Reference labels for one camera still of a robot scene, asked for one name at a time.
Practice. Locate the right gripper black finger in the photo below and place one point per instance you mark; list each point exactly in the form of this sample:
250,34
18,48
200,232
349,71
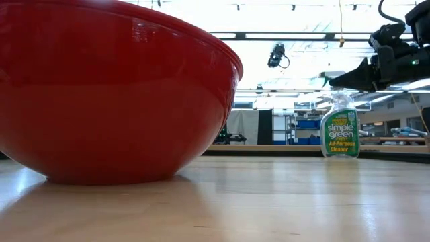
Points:
359,76

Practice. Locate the large red plastic bowl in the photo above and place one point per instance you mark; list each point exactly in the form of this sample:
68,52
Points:
111,101

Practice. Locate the background light blue robot arm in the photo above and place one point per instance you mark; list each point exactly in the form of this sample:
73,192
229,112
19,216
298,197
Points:
404,131

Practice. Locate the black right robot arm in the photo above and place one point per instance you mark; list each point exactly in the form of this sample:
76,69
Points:
420,20

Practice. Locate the metal shelf rack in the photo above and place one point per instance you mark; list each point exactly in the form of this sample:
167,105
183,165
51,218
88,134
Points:
290,129

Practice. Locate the Simple Green spray bottle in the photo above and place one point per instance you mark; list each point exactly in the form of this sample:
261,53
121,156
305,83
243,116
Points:
340,134

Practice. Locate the blue storage bin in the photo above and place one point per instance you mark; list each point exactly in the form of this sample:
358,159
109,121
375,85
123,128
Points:
304,141
308,124

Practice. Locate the long wooden background table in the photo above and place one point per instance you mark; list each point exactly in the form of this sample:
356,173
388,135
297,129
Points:
386,148

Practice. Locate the black curtain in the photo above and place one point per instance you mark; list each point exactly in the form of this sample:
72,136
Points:
265,126

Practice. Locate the white curtain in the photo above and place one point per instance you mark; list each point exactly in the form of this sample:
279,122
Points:
245,126

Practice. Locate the black background robot device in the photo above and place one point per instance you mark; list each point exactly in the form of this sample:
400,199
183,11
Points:
230,137

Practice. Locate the thin black frame bar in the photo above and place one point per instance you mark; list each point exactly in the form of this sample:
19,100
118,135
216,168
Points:
285,90

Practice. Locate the thick black overhead frame bar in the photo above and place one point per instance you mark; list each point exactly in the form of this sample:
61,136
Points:
289,36

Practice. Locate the black overhead camera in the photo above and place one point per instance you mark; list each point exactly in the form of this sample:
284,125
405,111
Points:
276,55

